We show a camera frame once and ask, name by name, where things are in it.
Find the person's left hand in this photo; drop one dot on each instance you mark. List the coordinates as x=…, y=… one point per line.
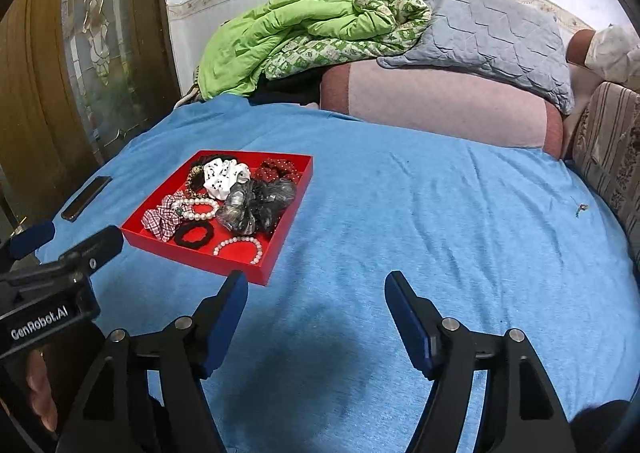
x=40, y=395

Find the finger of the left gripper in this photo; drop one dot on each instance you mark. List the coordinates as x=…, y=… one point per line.
x=27, y=241

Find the wooden glass door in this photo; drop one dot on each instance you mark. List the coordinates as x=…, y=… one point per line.
x=79, y=80

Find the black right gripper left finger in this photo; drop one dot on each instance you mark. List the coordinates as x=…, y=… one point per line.
x=144, y=393

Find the dark red dotted scrunchie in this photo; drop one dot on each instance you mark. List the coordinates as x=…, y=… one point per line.
x=273, y=169

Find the grey quilted pillow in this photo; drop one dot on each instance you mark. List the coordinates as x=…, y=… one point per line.
x=497, y=39

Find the pink bolster pillow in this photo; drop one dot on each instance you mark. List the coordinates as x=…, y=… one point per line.
x=447, y=103

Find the grey sheer scrunchie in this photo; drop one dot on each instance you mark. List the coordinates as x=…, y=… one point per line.
x=256, y=206

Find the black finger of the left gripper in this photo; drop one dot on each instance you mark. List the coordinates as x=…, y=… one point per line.
x=93, y=253

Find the white dotted scrunchie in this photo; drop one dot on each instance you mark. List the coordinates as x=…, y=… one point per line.
x=221, y=175

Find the striped beige cushion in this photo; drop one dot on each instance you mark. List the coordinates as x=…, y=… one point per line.
x=606, y=154

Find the black phone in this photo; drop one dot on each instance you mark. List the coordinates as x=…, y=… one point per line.
x=84, y=198

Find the plaid red scrunchie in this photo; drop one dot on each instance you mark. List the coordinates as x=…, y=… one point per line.
x=163, y=220

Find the red jewelry tray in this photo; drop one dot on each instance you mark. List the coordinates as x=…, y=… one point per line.
x=236, y=256

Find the green quilt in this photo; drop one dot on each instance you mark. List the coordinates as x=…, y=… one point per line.
x=282, y=38

